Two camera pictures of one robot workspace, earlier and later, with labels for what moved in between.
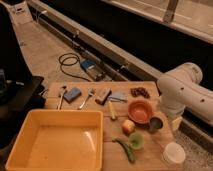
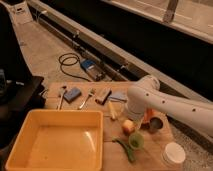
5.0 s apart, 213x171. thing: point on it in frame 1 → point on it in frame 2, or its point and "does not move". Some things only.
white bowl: (174, 153) does not move
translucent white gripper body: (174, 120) → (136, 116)
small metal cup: (155, 124) does not move
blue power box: (95, 71) does not move
